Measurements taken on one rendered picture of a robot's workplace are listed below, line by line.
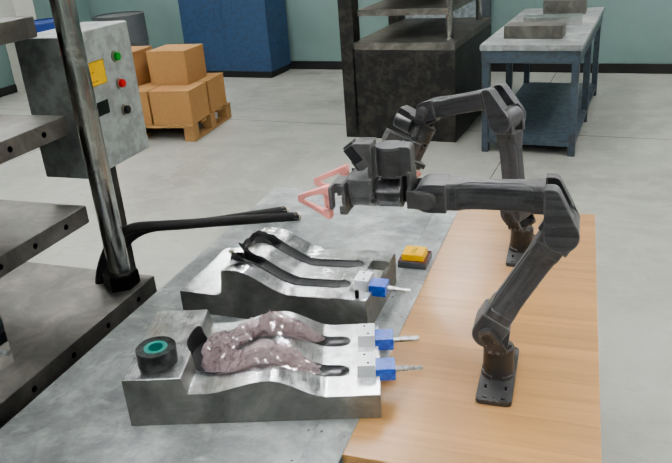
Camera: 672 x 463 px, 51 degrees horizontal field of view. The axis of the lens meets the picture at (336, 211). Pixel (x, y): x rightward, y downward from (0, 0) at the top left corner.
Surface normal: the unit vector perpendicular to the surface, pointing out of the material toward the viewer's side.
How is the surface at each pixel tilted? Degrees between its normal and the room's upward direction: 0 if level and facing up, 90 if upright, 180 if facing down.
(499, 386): 0
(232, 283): 90
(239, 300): 90
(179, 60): 90
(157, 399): 90
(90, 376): 0
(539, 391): 0
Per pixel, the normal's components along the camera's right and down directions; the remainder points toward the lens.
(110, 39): 0.94, 0.07
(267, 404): -0.04, 0.39
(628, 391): -0.07, -0.92
